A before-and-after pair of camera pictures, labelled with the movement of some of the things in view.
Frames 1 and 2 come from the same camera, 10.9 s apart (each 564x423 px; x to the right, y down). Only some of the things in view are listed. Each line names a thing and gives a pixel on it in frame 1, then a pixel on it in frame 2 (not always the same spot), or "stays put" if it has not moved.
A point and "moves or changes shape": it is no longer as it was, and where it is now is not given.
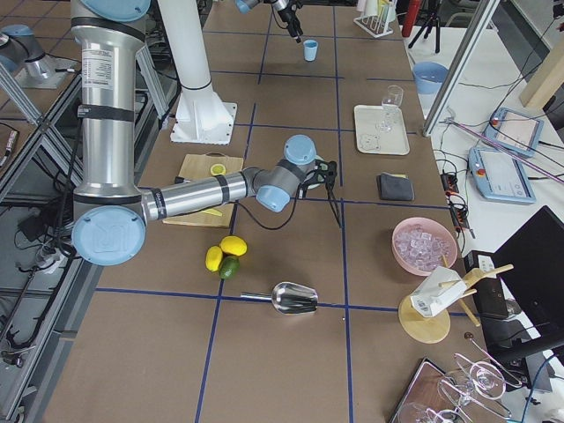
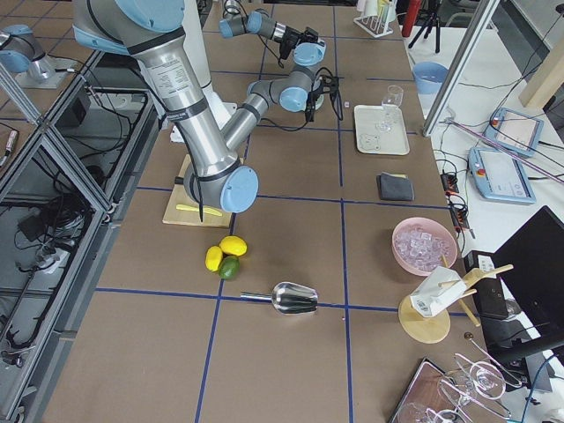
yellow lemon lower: (213, 258) stays put
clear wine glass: (390, 102) stays put
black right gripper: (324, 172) to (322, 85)
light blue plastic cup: (310, 48) moves or changes shape
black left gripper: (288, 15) to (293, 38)
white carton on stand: (441, 288) stays put
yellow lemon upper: (233, 245) stays put
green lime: (229, 267) stays put
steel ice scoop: (289, 298) stays put
